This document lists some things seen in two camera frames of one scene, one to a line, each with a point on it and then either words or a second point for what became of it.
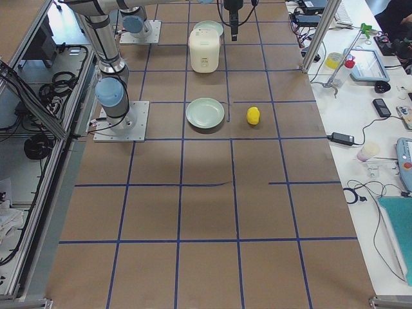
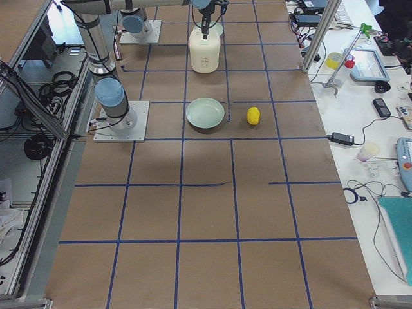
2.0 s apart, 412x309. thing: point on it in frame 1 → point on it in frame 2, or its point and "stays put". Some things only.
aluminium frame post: x=320 y=36 stays put
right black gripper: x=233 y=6 → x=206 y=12
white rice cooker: x=204 y=42 stays put
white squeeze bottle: x=343 y=73 stays put
